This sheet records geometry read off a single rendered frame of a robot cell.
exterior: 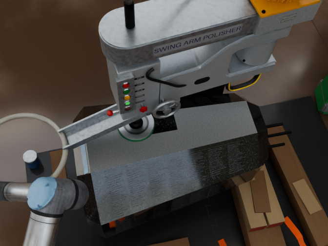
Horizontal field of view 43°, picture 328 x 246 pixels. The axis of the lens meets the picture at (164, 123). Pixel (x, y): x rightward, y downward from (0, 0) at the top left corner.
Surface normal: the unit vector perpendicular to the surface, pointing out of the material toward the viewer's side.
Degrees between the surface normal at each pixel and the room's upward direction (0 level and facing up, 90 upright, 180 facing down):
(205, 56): 40
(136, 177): 45
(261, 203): 0
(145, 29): 0
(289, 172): 0
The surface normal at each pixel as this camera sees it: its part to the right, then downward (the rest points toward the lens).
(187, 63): -0.04, -0.44
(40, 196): -0.61, -0.30
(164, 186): 0.21, 0.27
